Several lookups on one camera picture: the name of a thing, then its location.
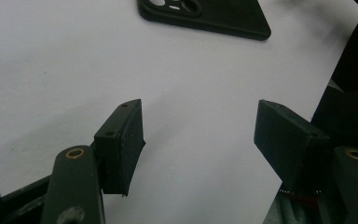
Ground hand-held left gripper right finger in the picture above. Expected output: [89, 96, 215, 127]
[254, 99, 336, 195]

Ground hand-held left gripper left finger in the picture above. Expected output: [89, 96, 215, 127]
[92, 98, 146, 198]

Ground black phone case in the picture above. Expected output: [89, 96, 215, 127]
[136, 0, 272, 42]

